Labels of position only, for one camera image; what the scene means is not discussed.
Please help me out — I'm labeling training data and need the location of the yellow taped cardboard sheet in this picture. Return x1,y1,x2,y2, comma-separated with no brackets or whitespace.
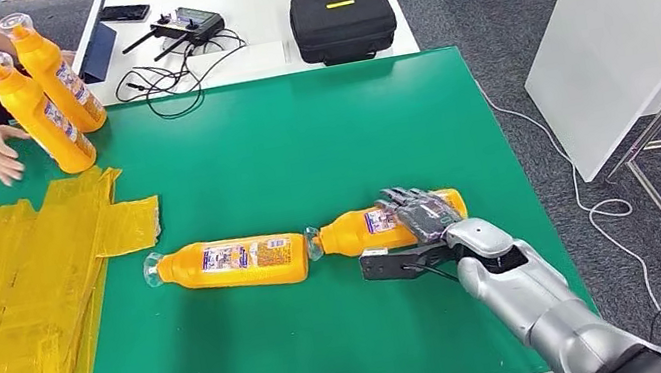
0,157,189,373

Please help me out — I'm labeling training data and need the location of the white floor cable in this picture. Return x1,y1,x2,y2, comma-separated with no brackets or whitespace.
478,55,661,373

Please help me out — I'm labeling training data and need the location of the black cable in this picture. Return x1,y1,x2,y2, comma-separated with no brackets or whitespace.
107,24,259,128

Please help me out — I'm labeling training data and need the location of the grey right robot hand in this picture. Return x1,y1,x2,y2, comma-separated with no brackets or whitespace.
371,176,468,253

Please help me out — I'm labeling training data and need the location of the dark blue tablet case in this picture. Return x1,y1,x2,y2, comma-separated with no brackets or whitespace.
72,19,126,87

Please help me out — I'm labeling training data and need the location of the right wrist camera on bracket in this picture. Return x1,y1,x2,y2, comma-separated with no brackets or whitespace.
356,232,463,289

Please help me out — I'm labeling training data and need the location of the black remote controller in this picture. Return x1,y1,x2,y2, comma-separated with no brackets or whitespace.
115,0,231,68

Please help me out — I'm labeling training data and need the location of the black smartphone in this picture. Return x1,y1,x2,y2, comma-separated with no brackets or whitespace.
95,0,154,29

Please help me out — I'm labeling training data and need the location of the black carrying case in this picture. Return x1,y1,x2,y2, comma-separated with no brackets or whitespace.
285,0,404,73

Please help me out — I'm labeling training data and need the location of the green table mat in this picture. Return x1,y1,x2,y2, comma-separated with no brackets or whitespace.
0,29,607,373

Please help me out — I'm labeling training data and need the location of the orange detergent bottle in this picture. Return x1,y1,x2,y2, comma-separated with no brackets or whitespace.
0,37,101,188
300,185,473,266
140,223,315,309
0,0,111,145

